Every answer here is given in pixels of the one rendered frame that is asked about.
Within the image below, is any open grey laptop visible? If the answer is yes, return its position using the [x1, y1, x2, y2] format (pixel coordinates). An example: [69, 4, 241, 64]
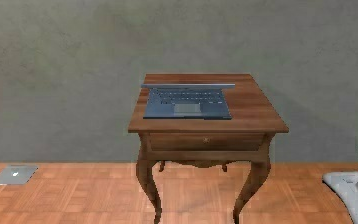
[140, 83, 236, 121]

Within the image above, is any white floor fan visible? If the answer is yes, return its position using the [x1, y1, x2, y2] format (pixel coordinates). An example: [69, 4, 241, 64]
[321, 107, 358, 224]

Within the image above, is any brown wooden side table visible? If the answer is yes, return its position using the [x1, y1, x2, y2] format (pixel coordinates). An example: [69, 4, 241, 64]
[127, 73, 290, 224]

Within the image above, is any closed silver laptop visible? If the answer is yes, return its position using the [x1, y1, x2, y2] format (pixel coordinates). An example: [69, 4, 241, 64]
[0, 165, 39, 186]

